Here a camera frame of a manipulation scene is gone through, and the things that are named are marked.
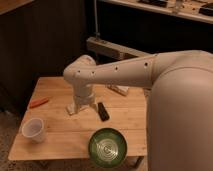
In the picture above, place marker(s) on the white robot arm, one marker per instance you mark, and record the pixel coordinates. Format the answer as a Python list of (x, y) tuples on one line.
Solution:
[(179, 108)]

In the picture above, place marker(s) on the green ceramic bowl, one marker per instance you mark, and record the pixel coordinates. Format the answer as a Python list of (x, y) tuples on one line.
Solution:
[(107, 148)]

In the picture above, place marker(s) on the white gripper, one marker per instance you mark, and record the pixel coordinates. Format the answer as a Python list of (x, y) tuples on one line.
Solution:
[(83, 95)]

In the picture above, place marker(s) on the background shelf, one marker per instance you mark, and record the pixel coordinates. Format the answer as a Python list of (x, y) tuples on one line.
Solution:
[(186, 9)]

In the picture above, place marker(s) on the orange marker pen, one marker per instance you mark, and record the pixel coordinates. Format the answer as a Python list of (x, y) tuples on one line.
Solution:
[(38, 102)]

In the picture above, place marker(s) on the grey metal beam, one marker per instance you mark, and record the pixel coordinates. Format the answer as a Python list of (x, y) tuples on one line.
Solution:
[(112, 50)]

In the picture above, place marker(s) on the wooden table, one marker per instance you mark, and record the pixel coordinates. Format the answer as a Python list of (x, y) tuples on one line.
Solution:
[(67, 137)]

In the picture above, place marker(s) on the black rectangular remote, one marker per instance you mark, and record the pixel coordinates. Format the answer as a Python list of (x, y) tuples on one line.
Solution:
[(102, 112)]

